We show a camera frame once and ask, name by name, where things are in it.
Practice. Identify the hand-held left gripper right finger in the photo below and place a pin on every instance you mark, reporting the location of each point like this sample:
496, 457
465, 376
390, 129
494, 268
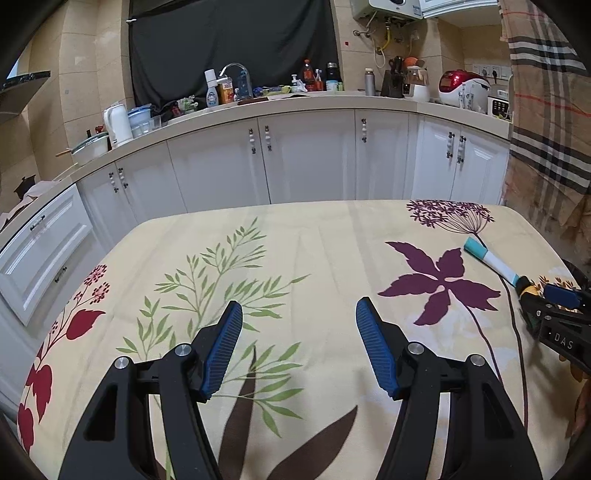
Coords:
376, 350

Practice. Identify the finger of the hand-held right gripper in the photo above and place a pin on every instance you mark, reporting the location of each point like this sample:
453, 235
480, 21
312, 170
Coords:
562, 296
539, 313

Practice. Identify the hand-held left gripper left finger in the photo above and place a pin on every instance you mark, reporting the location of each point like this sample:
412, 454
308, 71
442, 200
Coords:
224, 350

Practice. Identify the teal and white tube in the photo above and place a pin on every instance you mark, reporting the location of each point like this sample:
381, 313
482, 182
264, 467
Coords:
491, 261

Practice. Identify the person's right hand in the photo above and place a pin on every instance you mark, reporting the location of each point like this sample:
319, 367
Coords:
581, 371

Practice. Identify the floral tablecloth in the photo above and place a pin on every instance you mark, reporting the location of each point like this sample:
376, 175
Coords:
323, 258

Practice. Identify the plaid cloth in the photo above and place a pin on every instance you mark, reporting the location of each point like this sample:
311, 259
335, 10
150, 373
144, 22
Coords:
549, 115

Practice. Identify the white countertop appliance with buttons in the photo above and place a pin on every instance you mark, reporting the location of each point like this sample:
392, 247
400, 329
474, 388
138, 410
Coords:
501, 106

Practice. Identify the white kitchen cabinets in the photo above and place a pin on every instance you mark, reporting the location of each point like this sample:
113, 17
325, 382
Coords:
300, 157

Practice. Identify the red rice cooker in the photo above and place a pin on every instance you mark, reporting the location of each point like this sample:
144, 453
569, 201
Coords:
461, 85

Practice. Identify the white bowl with green rim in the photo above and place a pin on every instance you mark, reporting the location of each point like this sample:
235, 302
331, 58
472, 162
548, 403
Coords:
90, 150

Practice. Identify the clear water filter pitcher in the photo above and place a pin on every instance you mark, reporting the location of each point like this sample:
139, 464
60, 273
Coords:
140, 122

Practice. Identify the white electric kettle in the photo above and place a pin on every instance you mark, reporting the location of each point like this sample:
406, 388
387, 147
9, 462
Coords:
117, 127

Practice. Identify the dark clay pot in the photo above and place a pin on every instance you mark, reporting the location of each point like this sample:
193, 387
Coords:
25, 187

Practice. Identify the orange soap bottle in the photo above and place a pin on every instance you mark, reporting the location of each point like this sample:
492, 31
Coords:
226, 92

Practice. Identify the white blue detergent bottle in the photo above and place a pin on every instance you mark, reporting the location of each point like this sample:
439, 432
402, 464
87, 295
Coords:
211, 92

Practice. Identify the steel thermos flask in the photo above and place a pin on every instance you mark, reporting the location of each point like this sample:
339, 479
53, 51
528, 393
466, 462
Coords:
369, 83

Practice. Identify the black knife block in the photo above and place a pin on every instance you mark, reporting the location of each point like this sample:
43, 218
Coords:
392, 83

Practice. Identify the small white pump bottle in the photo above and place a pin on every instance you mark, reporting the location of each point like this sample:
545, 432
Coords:
298, 85

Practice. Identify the black thermos bottle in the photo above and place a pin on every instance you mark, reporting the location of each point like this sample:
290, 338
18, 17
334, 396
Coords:
332, 74

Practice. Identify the dark sauce bottle red cap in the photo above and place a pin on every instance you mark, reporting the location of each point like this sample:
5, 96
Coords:
309, 78

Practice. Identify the chrome faucet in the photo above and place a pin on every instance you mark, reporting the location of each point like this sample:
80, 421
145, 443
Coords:
240, 69

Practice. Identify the black window cloth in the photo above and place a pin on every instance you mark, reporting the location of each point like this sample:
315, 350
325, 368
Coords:
231, 37

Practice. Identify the black range hood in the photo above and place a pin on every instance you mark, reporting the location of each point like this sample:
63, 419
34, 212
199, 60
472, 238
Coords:
23, 87

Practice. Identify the white water heater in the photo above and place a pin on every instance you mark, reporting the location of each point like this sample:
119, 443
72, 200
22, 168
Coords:
392, 7

